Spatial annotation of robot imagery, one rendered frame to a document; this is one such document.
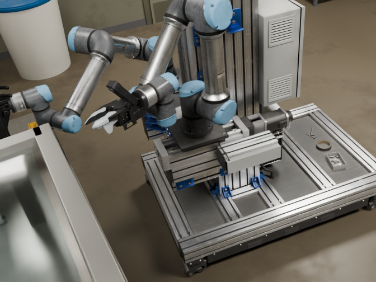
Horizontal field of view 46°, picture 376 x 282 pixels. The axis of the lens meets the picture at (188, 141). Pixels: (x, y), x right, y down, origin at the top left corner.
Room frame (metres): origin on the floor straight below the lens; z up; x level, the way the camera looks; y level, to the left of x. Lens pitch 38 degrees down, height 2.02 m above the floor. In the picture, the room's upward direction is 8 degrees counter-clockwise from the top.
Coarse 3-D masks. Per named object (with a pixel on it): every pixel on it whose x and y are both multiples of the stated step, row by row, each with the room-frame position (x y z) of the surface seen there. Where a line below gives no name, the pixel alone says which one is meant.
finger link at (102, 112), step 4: (104, 108) 1.24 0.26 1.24; (96, 112) 1.22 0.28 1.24; (100, 112) 1.22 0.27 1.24; (104, 112) 1.22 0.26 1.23; (92, 116) 1.20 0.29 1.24; (96, 116) 1.20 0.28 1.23; (100, 116) 1.21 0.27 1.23; (88, 120) 1.19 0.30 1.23; (92, 120) 1.19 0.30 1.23; (96, 120) 1.21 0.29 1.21; (100, 128) 1.21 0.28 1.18
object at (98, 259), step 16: (32, 128) 0.63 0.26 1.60; (48, 128) 0.62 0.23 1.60; (0, 144) 0.60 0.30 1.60; (16, 144) 0.59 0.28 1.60; (32, 144) 0.60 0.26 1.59; (48, 144) 0.58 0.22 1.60; (48, 160) 0.54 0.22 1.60; (64, 160) 0.53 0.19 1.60; (64, 176) 0.49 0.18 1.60; (64, 192) 0.46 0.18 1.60; (80, 192) 0.45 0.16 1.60; (64, 208) 0.43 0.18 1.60; (80, 208) 0.42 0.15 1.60; (80, 224) 0.40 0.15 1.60; (96, 224) 0.39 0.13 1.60; (80, 240) 0.37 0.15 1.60; (96, 240) 0.37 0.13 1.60; (96, 256) 0.34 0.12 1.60; (112, 256) 0.34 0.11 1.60; (96, 272) 0.32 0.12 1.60; (112, 272) 0.32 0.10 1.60
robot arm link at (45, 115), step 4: (48, 108) 1.58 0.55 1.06; (32, 112) 1.58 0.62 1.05; (36, 112) 1.56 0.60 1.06; (40, 112) 1.56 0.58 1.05; (44, 112) 1.57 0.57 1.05; (48, 112) 1.57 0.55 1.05; (52, 112) 1.56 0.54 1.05; (36, 116) 1.57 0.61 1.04; (40, 116) 1.56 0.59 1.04; (44, 116) 1.56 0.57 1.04; (48, 116) 1.55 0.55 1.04; (36, 120) 1.57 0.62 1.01; (40, 120) 1.56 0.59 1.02; (44, 120) 1.55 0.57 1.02; (48, 120) 1.54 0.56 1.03; (40, 124) 1.56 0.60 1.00; (52, 128) 1.57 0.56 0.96
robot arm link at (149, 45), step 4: (156, 36) 2.16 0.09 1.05; (148, 40) 2.12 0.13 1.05; (152, 40) 2.12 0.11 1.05; (156, 40) 2.12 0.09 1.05; (144, 44) 2.13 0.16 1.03; (148, 44) 2.09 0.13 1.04; (152, 44) 2.08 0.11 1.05; (144, 48) 2.11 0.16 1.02; (148, 48) 2.10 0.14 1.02; (152, 48) 2.07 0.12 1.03; (144, 52) 2.10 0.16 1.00; (148, 52) 2.09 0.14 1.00; (144, 56) 2.10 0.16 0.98; (148, 56) 2.09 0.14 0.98; (172, 60) 2.10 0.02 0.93; (168, 64) 2.07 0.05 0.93
